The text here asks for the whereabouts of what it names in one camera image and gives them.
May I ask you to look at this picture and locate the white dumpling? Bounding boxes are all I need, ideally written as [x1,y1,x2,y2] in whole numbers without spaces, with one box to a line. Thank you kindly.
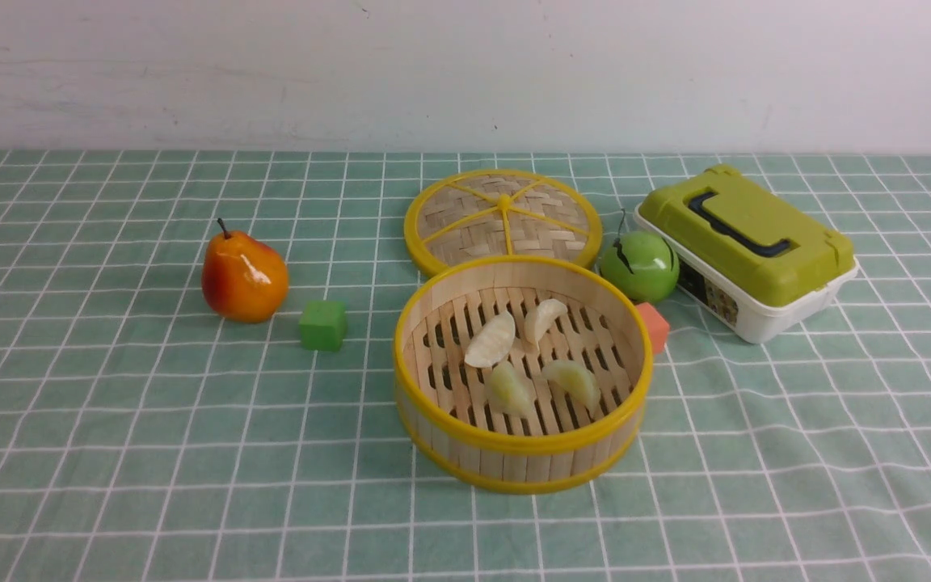
[522,298,568,346]
[463,312,516,369]

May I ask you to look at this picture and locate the pale green dumpling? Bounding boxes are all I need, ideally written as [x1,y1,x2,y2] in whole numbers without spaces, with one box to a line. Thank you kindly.
[485,361,535,419]

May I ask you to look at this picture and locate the woven bamboo steamer lid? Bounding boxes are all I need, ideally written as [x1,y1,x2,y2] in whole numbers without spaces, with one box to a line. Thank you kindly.
[403,169,603,276]

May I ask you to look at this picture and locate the bamboo steamer tray yellow rim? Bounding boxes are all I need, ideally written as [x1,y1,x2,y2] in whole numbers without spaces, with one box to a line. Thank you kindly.
[393,255,655,495]

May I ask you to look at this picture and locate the green cube block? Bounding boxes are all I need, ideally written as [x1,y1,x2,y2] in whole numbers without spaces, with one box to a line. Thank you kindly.
[298,301,348,352]

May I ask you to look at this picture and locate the green apple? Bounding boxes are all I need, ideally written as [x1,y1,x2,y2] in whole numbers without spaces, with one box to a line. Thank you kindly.
[597,210,680,303]

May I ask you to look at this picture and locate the orange cube block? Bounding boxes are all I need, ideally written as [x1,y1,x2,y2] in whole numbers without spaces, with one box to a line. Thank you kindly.
[635,302,670,355]

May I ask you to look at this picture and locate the orange red pear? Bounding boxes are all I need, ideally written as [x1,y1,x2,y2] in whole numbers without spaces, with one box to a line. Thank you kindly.
[200,217,289,323]

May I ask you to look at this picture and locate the green lidded white box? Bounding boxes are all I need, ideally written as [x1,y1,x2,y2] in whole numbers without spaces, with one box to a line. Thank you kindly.
[634,163,858,344]

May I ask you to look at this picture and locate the green checkered tablecloth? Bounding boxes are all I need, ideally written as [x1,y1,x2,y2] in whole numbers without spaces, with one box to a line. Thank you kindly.
[0,150,931,581]

